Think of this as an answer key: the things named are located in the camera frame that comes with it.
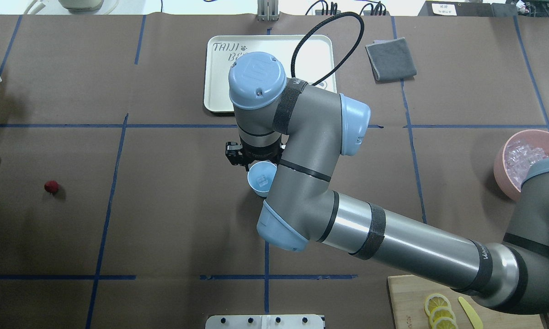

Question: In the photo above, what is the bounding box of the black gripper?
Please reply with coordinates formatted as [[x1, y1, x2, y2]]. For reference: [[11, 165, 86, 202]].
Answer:
[[225, 141, 285, 170]]

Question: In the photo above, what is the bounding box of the light blue paper cup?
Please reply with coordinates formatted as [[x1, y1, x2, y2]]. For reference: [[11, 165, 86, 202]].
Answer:
[[247, 161, 277, 198]]

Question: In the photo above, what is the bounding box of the pink ice bowl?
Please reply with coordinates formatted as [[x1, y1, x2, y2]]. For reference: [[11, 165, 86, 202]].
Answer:
[[494, 129, 549, 202]]

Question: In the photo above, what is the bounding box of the white bear tray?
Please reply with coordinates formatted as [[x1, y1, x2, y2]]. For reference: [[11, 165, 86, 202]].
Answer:
[[204, 35, 336, 114]]

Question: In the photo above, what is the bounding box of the grey folded cloth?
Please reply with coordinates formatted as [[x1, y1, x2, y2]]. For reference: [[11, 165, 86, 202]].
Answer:
[[365, 37, 418, 83]]

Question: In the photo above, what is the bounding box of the red strawberry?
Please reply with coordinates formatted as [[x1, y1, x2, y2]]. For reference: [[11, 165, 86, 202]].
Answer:
[[43, 180, 60, 195]]

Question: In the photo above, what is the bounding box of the bamboo cutting board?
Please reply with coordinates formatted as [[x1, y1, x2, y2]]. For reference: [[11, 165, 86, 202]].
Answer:
[[388, 275, 544, 329]]

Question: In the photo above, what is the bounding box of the lemon slice top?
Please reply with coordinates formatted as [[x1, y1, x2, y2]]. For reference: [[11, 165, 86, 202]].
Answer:
[[423, 293, 451, 316]]

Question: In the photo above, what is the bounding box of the lemon slice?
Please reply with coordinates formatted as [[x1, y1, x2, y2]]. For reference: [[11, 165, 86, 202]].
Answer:
[[432, 317, 458, 329], [423, 293, 451, 316], [429, 307, 456, 327]]

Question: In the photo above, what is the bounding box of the lemon slice middle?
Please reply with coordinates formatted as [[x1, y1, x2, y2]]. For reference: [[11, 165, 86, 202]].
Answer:
[[429, 307, 456, 327]]

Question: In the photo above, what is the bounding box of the lemon slice bottom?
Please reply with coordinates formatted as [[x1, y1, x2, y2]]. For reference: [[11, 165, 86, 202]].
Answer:
[[432, 317, 458, 329]]

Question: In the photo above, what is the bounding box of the yellow plastic knife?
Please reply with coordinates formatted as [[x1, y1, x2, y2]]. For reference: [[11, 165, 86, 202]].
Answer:
[[458, 297, 484, 329]]

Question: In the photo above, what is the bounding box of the grey aluminium post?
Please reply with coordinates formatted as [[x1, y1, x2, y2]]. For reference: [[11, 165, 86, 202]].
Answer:
[[257, 0, 280, 21]]

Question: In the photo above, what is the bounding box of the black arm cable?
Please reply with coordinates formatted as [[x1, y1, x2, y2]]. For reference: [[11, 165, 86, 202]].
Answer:
[[291, 12, 365, 87]]

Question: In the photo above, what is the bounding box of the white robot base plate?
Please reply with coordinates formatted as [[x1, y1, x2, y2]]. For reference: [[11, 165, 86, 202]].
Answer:
[[205, 314, 326, 329]]

